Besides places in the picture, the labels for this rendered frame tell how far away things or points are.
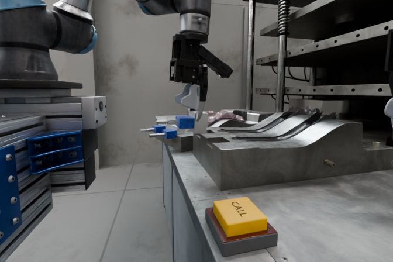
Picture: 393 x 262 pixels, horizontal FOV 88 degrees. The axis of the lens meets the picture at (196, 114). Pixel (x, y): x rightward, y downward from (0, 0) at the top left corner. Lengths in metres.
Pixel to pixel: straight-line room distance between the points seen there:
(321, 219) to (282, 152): 0.15
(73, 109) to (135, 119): 2.30
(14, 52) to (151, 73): 2.29
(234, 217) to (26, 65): 0.62
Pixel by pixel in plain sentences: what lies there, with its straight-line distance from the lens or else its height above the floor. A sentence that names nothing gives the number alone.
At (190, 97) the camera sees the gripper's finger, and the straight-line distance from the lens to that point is 0.51.
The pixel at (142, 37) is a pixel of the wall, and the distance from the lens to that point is 2.98.
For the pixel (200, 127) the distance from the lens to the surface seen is 0.54.
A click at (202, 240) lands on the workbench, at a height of 0.78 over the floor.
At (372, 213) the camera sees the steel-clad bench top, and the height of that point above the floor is 0.80.
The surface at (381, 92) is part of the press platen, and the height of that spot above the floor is 1.01.
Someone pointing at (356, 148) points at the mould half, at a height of 0.87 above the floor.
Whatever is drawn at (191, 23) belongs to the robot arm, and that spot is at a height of 1.17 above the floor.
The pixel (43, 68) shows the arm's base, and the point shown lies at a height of 1.07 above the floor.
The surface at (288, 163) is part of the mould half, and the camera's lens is 0.52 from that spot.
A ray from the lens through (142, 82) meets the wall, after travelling 2.90.
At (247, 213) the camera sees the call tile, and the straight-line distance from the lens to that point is 0.33.
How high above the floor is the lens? 1.01
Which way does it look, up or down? 7 degrees down
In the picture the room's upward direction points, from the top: straight up
